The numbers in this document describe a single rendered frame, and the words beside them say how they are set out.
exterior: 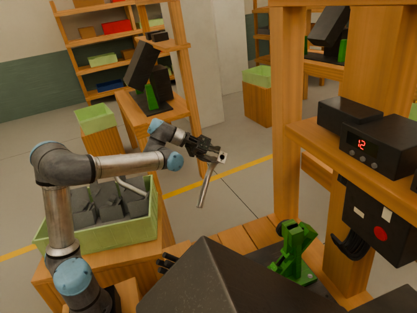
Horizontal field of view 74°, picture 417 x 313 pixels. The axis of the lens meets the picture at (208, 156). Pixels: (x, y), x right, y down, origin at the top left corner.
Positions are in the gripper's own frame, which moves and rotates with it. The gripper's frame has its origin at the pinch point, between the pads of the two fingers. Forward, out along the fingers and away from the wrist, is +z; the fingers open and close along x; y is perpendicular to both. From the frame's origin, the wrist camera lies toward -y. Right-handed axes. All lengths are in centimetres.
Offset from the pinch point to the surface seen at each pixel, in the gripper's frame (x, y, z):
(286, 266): -39, 21, 31
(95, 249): -55, -56, -35
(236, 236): -29.7, -12.7, 24.1
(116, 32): 364, -434, -173
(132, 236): -43, -47, -19
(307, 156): 6.0, 25.0, 29.1
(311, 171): 1.0, 24.0, 33.2
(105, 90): 264, -516, -152
